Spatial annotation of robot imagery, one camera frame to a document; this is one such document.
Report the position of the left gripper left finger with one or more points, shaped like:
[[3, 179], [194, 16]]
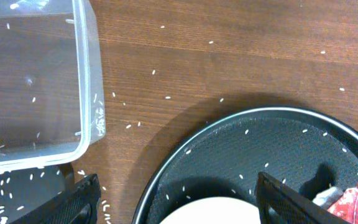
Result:
[[76, 206]]

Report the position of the black rectangular tray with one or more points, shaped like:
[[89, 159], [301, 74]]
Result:
[[22, 191]]

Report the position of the clear plastic bin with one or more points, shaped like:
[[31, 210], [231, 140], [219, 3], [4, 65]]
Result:
[[51, 82]]

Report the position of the crumpled white napkin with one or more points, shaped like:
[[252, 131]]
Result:
[[328, 197]]

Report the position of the grey plate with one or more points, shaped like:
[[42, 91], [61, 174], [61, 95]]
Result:
[[215, 210]]

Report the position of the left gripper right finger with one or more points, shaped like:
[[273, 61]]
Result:
[[278, 203]]

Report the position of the round black tray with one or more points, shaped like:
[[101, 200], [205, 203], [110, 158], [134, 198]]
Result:
[[307, 150]]

